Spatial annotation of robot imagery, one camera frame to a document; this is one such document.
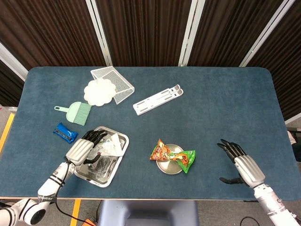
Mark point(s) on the blue snack bar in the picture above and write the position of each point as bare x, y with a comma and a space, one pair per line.
65, 133

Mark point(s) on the brown divider panel white frame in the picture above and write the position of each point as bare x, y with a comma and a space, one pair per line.
223, 30
282, 58
47, 30
145, 30
7, 89

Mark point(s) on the mint green hand brush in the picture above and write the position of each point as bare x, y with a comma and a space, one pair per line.
78, 113

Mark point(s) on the orange floor object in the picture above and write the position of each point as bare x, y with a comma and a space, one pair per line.
89, 222

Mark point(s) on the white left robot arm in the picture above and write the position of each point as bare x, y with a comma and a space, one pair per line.
47, 188

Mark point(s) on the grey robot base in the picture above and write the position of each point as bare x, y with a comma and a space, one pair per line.
148, 213

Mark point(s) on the rectangular steel tray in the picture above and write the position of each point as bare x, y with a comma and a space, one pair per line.
105, 169

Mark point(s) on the white flower-shaped palette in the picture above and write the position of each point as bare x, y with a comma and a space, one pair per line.
100, 93

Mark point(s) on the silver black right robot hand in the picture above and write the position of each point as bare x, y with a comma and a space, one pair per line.
250, 169

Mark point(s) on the round steel plate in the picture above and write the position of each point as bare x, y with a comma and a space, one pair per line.
169, 167

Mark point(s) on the blue felt table mat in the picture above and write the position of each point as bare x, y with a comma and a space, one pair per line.
211, 117

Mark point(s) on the orange green snack bag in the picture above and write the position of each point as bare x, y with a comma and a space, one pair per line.
164, 154

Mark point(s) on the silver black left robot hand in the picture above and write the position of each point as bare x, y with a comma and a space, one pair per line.
78, 150

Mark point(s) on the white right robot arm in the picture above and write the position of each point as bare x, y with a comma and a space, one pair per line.
272, 202

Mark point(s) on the white folding laptop stand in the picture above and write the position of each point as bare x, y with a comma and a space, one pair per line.
157, 100

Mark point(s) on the white snack bag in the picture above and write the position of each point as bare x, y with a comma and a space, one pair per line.
113, 146

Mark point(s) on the white shoe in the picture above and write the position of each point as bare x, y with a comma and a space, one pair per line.
292, 138

